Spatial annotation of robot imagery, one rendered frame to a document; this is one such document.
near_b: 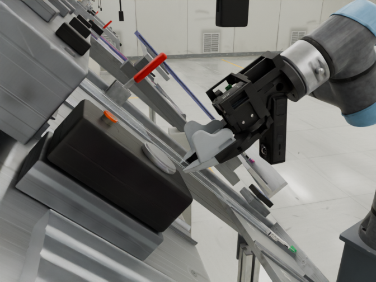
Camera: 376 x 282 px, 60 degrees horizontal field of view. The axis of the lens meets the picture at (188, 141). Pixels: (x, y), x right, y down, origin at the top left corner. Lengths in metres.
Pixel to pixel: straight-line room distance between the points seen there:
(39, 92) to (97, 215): 0.07
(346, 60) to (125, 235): 0.43
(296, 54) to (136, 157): 0.38
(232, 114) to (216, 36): 8.00
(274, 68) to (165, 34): 7.65
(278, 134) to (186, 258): 0.32
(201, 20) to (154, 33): 1.17
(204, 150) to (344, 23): 0.27
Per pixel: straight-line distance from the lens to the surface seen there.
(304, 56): 0.51
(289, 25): 9.30
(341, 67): 0.54
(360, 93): 0.58
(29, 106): 0.17
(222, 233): 1.91
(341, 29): 0.53
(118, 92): 0.51
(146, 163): 0.17
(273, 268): 0.47
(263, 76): 0.49
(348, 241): 1.08
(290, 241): 0.71
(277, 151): 0.53
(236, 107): 0.46
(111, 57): 1.30
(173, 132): 0.91
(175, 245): 0.25
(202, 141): 0.47
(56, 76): 0.16
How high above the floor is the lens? 1.16
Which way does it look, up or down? 22 degrees down
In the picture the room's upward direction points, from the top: straight up
